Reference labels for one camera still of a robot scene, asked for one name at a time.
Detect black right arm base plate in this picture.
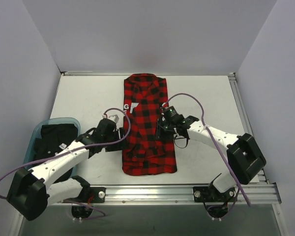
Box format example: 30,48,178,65
193,186,236,203

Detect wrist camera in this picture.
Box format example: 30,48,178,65
102,114,119,123
163,106,184,124

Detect black clothing in bin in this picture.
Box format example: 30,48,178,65
33,124,78,184

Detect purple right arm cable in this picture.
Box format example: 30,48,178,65
161,92,253,221

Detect teal plastic bin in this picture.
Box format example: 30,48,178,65
23,117,82,177

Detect red black plaid shirt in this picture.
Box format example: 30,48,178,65
122,73,177,176

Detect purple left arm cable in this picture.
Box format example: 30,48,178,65
0,108,131,220

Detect aluminium front rail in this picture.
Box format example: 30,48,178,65
17,183,282,207

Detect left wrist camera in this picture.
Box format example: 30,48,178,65
102,114,119,123

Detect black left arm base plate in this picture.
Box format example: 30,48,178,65
64,186,106,204

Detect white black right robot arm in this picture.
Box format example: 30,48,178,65
155,115,266,201

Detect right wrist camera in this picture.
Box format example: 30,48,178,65
163,106,184,124

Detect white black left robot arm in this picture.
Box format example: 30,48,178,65
6,115,125,221

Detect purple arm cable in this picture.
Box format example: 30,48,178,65
0,108,131,220
161,92,253,221

